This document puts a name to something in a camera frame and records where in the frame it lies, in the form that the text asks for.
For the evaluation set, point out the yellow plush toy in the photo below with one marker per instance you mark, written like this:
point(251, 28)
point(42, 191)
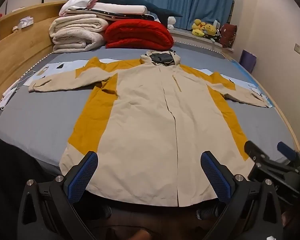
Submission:
point(198, 27)
point(210, 30)

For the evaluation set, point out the white and pink clothes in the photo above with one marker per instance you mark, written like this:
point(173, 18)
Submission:
point(77, 2)

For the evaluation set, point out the folded red blanket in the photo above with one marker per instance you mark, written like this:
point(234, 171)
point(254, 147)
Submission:
point(137, 33)

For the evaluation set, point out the small white plush toy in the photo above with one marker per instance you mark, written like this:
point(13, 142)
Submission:
point(171, 22)

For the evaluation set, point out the folded quilt with dark trim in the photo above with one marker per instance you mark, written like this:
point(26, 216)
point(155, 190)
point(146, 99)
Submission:
point(110, 14)

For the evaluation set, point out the bed with grey sheet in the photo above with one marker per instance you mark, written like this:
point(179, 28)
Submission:
point(40, 120)

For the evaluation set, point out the purple box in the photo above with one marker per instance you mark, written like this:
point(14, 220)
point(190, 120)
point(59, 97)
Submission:
point(247, 61)

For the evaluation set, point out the tissue pack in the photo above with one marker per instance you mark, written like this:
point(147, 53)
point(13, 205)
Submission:
point(25, 22)

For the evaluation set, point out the wooden headboard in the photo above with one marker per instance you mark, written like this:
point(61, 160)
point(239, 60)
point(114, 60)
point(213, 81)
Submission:
point(22, 45)

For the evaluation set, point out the folded white fluffy blanket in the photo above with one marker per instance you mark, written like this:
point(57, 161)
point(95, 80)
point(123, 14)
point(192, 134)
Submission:
point(75, 30)

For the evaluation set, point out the light blue printed sheet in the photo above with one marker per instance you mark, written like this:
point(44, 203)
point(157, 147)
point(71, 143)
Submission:
point(65, 67)

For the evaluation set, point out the beige and mustard hooded jacket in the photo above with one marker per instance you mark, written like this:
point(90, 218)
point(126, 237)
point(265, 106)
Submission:
point(145, 130)

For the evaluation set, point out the white pillow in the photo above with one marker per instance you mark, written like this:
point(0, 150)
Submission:
point(120, 8)

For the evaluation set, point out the dark red cushion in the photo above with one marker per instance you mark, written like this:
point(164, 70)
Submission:
point(227, 35)

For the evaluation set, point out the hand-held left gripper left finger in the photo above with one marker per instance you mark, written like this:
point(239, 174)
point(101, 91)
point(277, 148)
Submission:
point(82, 177)

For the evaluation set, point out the grey shoe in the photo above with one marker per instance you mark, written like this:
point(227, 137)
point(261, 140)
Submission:
point(105, 211)
point(207, 211)

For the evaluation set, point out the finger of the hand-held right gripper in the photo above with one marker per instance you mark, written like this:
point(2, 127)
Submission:
point(286, 150)
point(252, 148)

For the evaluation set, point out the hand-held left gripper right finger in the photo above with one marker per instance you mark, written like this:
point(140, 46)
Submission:
point(216, 177)

